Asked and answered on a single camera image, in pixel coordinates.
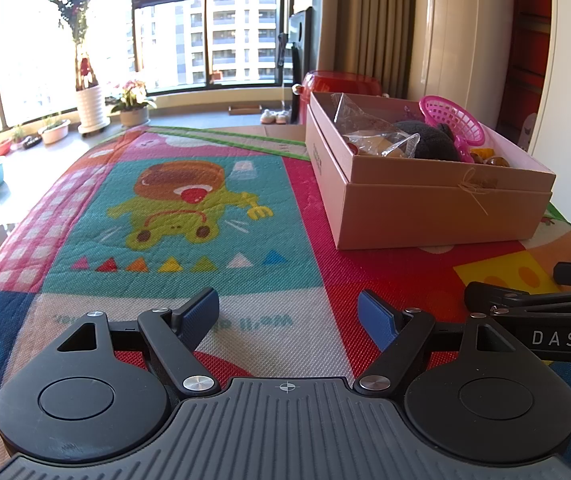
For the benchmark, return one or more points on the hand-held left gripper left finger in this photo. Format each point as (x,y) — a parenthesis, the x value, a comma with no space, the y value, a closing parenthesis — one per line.
(200,312)

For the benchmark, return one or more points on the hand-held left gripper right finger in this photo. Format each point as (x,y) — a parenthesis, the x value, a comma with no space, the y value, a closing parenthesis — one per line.
(375,317)

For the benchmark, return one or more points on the brown cardboard box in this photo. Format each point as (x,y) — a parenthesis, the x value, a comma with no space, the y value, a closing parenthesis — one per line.
(415,210)

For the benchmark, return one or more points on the brown toy food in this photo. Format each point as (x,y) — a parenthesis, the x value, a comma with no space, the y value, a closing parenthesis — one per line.
(488,157)

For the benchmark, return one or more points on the pink plastic basket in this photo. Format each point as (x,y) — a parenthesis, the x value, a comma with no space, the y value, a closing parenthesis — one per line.
(453,120)

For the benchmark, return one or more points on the colourful play mat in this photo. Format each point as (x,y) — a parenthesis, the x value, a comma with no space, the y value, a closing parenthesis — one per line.
(175,270)

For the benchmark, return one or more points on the black plush toy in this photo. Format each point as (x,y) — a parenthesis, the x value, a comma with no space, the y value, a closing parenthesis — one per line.
(430,142)

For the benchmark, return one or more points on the plastic bag of bread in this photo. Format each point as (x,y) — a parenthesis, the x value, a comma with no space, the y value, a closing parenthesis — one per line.
(375,135)

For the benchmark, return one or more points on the flat cardboard sheet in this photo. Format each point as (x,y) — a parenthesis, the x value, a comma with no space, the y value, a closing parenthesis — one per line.
(245,109)

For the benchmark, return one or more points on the pair of white shoes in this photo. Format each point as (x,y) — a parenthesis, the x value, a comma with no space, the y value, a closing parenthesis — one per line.
(274,116)

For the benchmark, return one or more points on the flowering potted plant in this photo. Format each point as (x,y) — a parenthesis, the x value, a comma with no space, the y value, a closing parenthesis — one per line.
(133,105)

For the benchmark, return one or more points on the low white planter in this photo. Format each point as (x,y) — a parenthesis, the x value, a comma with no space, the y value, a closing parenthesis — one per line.
(54,132)

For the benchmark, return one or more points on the red pot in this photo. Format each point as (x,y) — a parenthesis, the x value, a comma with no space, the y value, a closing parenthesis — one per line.
(340,82)

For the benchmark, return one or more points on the tall plant in white pot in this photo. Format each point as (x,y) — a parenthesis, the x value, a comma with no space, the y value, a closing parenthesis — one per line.
(88,100)

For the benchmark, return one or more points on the white standing air conditioner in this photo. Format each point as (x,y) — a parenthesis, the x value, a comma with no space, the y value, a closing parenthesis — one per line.
(475,50)

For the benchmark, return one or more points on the black chair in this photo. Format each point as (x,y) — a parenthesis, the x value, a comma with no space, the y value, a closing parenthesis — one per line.
(298,60)

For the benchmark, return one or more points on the beige curtain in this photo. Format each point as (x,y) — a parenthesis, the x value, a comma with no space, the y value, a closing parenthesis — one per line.
(375,20)

